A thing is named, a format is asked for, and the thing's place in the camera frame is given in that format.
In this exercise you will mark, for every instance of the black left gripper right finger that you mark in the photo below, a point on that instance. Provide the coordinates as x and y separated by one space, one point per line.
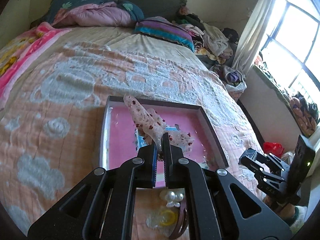
171 155

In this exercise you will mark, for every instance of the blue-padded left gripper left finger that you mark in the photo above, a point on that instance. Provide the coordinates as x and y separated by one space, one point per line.
146 172

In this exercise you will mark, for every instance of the sheer floral hair scrunchie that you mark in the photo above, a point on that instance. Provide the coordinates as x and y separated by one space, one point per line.
147 119

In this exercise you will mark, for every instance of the white pearl hair clip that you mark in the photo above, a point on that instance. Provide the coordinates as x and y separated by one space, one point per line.
173 198

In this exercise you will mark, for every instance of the brown oval hair clip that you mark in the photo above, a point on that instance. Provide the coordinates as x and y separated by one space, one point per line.
182 221

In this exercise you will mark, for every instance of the blue printed card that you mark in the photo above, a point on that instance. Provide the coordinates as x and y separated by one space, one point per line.
155 136

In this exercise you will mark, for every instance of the red plastic bag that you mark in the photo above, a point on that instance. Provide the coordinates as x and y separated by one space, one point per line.
274 148

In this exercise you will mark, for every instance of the dark tray with pink liner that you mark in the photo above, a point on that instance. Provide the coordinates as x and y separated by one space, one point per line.
120 140

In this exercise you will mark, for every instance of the clothes on window sill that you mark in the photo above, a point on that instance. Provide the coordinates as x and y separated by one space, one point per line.
305 113

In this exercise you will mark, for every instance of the bag with purple clothes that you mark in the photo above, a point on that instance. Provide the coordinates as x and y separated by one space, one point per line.
233 80

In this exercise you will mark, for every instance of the peach cloud-pattern quilt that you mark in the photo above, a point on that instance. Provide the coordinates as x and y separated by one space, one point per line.
51 129

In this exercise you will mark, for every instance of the pile of clothes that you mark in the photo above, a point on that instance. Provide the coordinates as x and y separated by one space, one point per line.
211 44

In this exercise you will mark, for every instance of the purple teal striped pillow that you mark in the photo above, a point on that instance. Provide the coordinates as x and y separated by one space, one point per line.
161 28

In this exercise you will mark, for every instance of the white curtain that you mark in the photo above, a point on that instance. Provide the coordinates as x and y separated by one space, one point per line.
252 35

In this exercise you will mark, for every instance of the window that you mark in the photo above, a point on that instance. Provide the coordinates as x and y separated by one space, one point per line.
290 47

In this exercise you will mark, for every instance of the pink cartoon blanket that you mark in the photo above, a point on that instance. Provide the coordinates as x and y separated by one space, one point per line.
20 52

